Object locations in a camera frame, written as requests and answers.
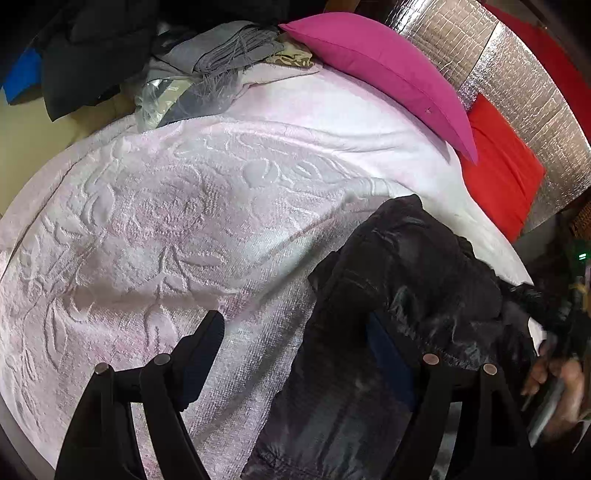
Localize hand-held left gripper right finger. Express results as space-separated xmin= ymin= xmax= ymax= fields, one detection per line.
xmin=367 ymin=311 xmax=539 ymax=480

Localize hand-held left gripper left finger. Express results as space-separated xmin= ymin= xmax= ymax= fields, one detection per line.
xmin=54 ymin=310 xmax=226 ymax=480

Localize black plaid padded jacket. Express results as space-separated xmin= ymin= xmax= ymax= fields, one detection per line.
xmin=240 ymin=194 xmax=550 ymax=480

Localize person's right hand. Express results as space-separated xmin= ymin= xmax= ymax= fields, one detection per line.
xmin=521 ymin=354 xmax=591 ymax=431

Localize red pillow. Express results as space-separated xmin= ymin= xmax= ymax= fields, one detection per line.
xmin=459 ymin=93 xmax=546 ymax=243

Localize silver quilted headboard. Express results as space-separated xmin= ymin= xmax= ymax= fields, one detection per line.
xmin=383 ymin=4 xmax=591 ymax=234

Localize red cloth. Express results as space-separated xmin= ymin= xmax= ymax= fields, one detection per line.
xmin=485 ymin=4 xmax=591 ymax=139

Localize clear plastic bag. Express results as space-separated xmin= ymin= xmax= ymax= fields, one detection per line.
xmin=136 ymin=76 xmax=242 ymax=131

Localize pink pillow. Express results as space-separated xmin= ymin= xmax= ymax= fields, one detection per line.
xmin=278 ymin=13 xmax=478 ymax=163

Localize grey fringed cloth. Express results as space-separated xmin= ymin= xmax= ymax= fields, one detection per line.
xmin=154 ymin=21 xmax=287 ymax=93

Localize beige patterned cloth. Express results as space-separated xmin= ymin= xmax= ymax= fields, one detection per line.
xmin=263 ymin=39 xmax=317 ymax=70

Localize dark quilted coat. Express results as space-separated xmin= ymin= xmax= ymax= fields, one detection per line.
xmin=37 ymin=0 xmax=160 ymax=121

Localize blue cloth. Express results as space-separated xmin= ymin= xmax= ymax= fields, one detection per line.
xmin=2 ymin=48 xmax=43 ymax=104

